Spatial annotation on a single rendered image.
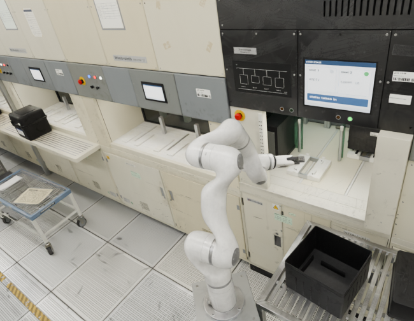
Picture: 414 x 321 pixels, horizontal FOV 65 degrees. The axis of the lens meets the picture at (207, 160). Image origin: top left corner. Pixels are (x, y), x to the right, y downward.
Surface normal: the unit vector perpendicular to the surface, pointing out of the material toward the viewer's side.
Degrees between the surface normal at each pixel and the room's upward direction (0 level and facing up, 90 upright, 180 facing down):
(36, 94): 90
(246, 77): 90
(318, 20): 90
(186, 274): 0
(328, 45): 90
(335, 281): 0
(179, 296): 0
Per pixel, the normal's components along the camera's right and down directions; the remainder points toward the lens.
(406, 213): -0.59, 0.52
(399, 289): -0.15, -0.82
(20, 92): 0.80, 0.22
